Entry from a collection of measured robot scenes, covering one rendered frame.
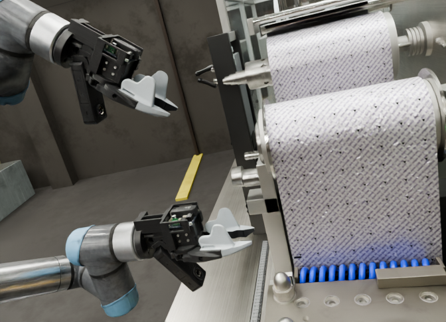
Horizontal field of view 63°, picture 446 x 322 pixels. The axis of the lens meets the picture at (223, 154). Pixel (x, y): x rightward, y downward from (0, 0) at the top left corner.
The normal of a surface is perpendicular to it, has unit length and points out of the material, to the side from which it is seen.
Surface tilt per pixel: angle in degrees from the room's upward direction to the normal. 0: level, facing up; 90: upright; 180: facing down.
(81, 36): 90
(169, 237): 90
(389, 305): 0
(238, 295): 0
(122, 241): 61
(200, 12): 90
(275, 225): 90
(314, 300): 0
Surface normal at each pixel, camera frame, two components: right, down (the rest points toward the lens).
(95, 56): -0.18, 0.36
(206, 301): -0.23, -0.92
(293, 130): -0.28, -0.15
